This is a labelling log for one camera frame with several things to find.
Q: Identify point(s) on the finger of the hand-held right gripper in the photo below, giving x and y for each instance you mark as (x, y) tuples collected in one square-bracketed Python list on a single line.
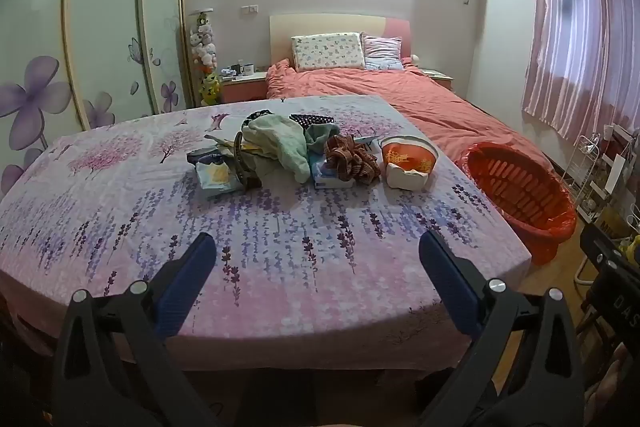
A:
[(600, 244)]

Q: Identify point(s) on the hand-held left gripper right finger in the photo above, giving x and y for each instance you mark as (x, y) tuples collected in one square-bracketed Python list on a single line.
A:
[(450, 282)]

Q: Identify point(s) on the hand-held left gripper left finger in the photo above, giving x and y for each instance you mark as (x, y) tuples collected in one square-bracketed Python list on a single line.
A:
[(186, 287)]

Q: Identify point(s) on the orange plastic basket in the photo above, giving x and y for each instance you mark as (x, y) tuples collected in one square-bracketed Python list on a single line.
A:
[(520, 202)]

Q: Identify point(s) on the dark blue packet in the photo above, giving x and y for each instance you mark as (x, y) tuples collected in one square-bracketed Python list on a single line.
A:
[(202, 155)]

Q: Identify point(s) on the blue tissue packet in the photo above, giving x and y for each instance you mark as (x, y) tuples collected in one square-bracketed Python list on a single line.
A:
[(327, 174)]

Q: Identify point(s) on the person's right hand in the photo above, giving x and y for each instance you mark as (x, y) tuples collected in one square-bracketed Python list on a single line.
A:
[(625, 372)]

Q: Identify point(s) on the brown cardboard box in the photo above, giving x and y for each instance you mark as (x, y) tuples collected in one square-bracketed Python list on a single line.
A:
[(612, 222)]

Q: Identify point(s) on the yellow bag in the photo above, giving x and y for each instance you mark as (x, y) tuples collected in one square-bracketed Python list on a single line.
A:
[(631, 247)]

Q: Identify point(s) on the white shelf trolley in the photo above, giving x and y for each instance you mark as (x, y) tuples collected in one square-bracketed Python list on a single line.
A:
[(612, 187)]

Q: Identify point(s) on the lavender floral tablecloth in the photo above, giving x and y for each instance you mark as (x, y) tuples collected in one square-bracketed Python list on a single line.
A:
[(300, 257)]

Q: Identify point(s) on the orange and white paper bowl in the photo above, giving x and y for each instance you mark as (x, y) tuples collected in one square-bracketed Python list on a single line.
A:
[(407, 162)]

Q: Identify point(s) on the brown knitted scarf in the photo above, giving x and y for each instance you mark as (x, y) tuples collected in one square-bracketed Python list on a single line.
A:
[(350, 157)]

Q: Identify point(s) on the light green cloth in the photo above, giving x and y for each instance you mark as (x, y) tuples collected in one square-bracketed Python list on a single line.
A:
[(280, 142)]

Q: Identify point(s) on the bed with coral duvet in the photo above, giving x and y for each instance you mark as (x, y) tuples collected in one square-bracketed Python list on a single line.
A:
[(400, 97)]

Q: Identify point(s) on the teal cloth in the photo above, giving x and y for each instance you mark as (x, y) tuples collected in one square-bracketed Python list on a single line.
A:
[(320, 134)]

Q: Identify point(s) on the yellow plush toy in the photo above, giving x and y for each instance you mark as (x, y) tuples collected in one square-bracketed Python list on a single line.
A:
[(210, 89)]

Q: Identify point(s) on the pink nightstand with mug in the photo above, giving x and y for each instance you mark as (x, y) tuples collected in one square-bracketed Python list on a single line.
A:
[(242, 89)]

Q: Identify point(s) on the black polka-dot cloth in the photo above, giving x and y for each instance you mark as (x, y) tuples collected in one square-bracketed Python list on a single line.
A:
[(312, 119)]

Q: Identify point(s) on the pink striped curtain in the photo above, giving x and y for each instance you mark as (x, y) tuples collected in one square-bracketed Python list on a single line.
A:
[(580, 32)]

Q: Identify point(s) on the white mug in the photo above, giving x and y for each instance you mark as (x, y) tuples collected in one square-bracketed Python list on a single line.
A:
[(247, 69)]

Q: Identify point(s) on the pink striped pillow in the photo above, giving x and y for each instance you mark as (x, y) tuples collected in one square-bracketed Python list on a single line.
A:
[(382, 53)]

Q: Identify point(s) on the hanging plush toys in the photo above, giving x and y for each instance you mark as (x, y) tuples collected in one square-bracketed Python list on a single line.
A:
[(204, 42)]

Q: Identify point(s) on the white floral pillow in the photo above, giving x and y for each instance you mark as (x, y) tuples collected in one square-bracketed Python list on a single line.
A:
[(327, 52)]

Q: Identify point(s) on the floral sliding-door wardrobe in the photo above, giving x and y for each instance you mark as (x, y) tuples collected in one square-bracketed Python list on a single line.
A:
[(100, 32)]

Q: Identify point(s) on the cream and pink headboard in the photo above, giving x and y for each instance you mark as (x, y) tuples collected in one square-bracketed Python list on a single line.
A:
[(325, 24)]

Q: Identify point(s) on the wall switch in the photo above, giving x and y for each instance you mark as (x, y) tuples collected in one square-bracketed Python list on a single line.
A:
[(250, 9)]

